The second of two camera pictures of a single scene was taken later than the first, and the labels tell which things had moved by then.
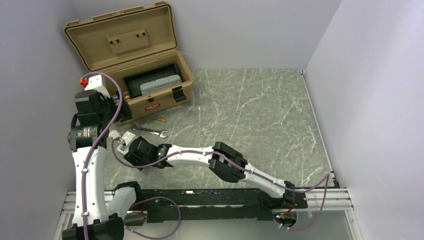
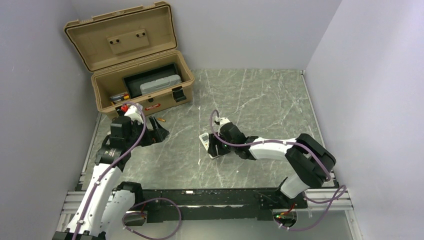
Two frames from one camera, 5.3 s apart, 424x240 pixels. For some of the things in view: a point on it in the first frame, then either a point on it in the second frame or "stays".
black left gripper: x=109 y=101 -> x=158 y=134
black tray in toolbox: x=133 y=82 stays
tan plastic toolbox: x=137 y=48 stays
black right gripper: x=135 y=159 -> x=220 y=134
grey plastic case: x=159 y=84 stays
